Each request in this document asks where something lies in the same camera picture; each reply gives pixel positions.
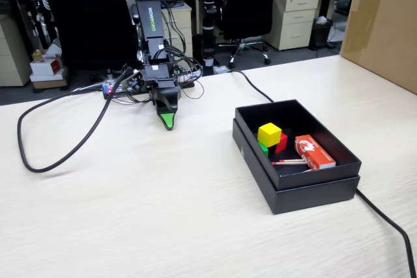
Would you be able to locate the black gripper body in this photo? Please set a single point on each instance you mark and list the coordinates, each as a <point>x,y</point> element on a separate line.
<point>157,75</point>

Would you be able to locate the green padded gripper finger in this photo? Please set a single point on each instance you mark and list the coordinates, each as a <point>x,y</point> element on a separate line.
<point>168,121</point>

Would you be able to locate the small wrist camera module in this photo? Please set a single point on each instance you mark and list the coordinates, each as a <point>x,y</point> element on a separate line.
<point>133,80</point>

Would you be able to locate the green wooden cube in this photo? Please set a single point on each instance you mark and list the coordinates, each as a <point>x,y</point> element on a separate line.
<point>263,150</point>

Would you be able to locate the blue controller circuit board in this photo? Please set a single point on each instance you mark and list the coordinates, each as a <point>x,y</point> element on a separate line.
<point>112,88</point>

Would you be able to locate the black open box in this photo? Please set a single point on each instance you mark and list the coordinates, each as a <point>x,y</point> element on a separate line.
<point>312,199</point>

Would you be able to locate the beige low cabinet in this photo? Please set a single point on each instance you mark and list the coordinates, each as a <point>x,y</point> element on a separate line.
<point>13,56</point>

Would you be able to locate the white and red carton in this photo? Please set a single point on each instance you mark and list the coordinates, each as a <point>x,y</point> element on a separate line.
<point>45,67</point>

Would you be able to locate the black office chair with castors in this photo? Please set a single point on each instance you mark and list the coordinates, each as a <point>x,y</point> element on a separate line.
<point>251,1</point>

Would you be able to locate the beige three drawer cabinet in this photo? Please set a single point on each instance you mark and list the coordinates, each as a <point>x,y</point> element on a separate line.
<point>294,21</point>

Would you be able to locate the beige drawer cabinet behind arm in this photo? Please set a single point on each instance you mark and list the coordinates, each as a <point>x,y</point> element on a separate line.
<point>182,21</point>

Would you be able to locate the red wooden cube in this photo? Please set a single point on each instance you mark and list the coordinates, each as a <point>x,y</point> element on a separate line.
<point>281,144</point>

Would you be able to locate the wide black mesh office chair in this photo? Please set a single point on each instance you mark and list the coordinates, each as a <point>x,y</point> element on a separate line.
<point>91,14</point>

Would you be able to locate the red tipped wooden matchstick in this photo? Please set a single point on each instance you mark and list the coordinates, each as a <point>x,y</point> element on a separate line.
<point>290,163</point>
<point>293,161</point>

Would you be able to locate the yellow wooden cube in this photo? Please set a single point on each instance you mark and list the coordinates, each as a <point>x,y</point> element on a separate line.
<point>268,134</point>

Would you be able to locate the black pole with white bands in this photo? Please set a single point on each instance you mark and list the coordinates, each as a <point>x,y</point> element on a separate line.
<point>209,14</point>

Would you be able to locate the black waste bin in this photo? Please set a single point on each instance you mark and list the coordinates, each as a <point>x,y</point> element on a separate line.
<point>321,32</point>

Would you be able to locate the orange matchbox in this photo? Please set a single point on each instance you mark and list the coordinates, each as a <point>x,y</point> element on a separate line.
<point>314,154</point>

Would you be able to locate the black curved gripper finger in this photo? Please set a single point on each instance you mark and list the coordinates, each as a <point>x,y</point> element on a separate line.
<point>167,97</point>

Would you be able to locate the large brown cardboard box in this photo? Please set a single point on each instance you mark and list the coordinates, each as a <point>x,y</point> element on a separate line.
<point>381,24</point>

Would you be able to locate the flat white box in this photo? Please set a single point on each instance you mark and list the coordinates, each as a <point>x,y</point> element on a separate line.
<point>49,77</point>

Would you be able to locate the black cardboard box tray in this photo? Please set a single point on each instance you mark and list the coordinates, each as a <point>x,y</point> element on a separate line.
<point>319,178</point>

